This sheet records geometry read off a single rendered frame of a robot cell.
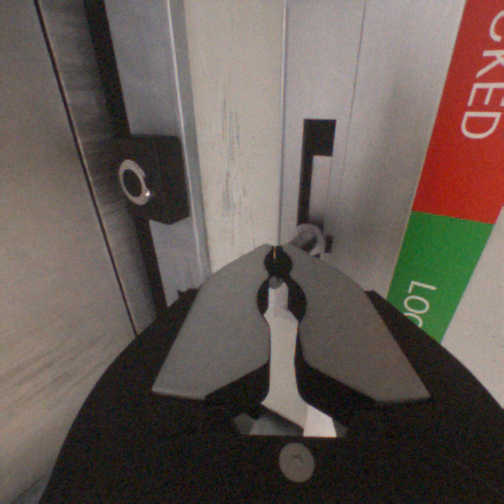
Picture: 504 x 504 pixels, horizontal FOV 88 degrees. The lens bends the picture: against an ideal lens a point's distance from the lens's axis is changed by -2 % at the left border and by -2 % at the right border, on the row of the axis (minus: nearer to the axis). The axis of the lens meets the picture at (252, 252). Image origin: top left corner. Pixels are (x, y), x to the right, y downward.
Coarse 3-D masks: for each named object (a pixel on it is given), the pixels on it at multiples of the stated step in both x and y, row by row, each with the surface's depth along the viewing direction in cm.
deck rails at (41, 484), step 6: (48, 474) 24; (42, 480) 23; (48, 480) 24; (36, 486) 23; (42, 486) 24; (30, 492) 23; (36, 492) 23; (42, 492) 24; (18, 498) 22; (24, 498) 22; (30, 498) 23; (36, 498) 23
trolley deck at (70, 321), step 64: (0, 0) 14; (0, 64) 15; (0, 128) 16; (64, 128) 19; (0, 192) 17; (64, 192) 20; (0, 256) 17; (64, 256) 21; (0, 320) 18; (64, 320) 22; (128, 320) 28; (0, 384) 19; (64, 384) 24; (0, 448) 20
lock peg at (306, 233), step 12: (300, 228) 17; (312, 228) 17; (300, 240) 16; (312, 240) 16; (324, 240) 17; (312, 252) 17; (324, 252) 17; (276, 264) 14; (276, 276) 13; (276, 288) 14
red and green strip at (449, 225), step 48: (480, 0) 9; (480, 48) 10; (480, 96) 10; (432, 144) 12; (480, 144) 11; (432, 192) 13; (480, 192) 12; (432, 240) 14; (480, 240) 13; (432, 288) 15; (432, 336) 16
